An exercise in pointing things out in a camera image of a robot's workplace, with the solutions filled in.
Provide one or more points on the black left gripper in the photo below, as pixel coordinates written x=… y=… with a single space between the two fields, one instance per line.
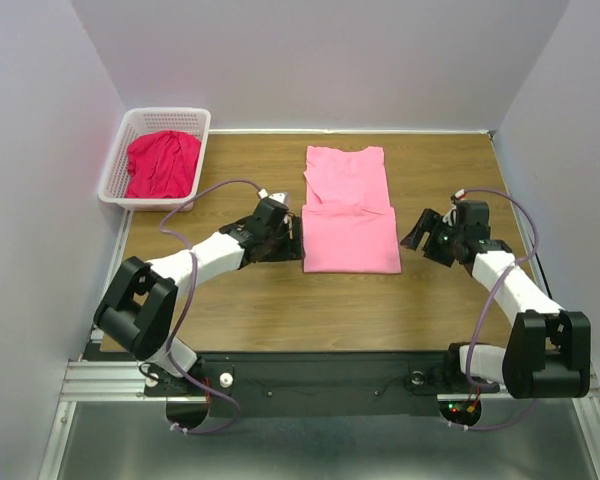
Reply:
x=292 y=249

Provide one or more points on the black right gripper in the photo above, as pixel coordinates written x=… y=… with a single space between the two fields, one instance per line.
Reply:
x=426 y=223

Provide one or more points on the light pink t shirt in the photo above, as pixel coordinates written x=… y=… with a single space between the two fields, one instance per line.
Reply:
x=348 y=222

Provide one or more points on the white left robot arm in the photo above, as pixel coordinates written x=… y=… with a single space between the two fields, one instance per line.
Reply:
x=137 y=308

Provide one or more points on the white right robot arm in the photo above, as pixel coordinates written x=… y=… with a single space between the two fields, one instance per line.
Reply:
x=548 y=353

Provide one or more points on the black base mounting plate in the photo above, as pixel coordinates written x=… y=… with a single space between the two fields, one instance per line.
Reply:
x=320 y=384

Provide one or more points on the magenta t shirt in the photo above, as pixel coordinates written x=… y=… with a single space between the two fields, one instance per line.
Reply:
x=162 y=165

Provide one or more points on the white plastic laundry basket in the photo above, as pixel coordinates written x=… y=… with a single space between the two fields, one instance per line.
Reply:
x=140 y=122

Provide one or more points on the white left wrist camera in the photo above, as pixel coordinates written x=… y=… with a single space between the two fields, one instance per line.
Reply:
x=280 y=197

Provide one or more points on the aluminium frame rail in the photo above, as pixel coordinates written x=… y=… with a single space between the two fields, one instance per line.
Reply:
x=113 y=379

